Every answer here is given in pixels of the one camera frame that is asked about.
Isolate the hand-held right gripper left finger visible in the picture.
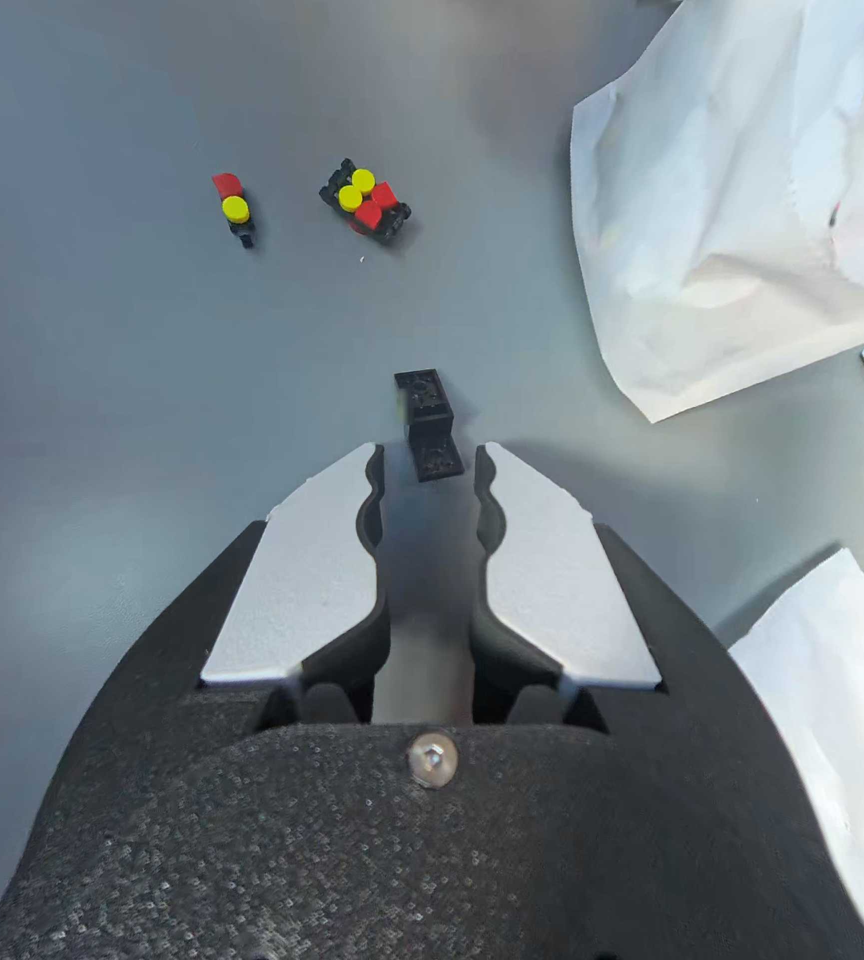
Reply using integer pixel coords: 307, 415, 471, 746
200, 443, 391, 691

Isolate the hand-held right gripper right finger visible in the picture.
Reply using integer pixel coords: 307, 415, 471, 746
470, 441, 664, 694

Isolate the black lego bracket yellow stud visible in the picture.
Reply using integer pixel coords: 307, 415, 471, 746
393, 368, 467, 484

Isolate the large plain white paper bag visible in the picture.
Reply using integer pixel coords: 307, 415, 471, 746
728, 548, 864, 928

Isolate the small yellow red lego piece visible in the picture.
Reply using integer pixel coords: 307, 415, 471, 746
210, 171, 257, 252

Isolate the black red yellow brick plate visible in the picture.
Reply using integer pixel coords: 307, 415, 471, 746
318, 158, 413, 247

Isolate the torn printed white paper bag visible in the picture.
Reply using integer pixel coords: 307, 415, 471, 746
569, 0, 864, 426

